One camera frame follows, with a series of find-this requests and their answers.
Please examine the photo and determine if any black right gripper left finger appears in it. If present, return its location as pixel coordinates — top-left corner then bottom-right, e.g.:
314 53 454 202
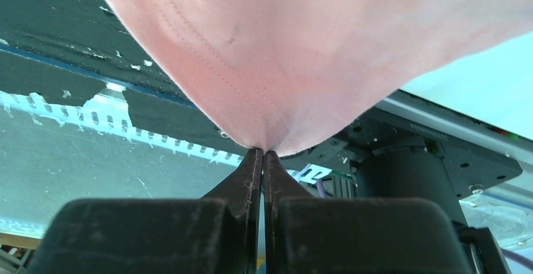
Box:
28 149 263 273

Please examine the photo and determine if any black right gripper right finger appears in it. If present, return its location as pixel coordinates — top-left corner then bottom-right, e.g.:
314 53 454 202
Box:
263 150 472 273

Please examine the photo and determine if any salmon pink t shirt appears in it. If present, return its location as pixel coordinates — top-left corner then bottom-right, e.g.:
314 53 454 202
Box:
105 0 532 156

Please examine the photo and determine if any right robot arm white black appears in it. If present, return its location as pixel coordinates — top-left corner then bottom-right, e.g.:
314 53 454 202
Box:
28 136 532 273

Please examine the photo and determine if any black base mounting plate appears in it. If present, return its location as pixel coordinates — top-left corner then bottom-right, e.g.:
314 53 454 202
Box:
1 0 245 155

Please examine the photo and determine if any white slotted cable duct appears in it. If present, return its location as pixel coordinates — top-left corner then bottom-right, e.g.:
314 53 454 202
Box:
1 91 243 167

